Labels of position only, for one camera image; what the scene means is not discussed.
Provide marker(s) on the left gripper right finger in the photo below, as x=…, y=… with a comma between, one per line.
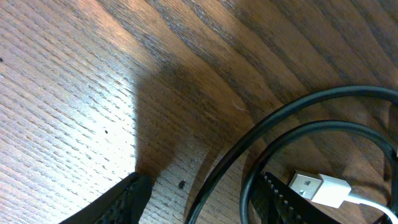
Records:
x=275, y=202

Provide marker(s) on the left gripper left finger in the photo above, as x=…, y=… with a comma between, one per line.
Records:
x=123, y=203

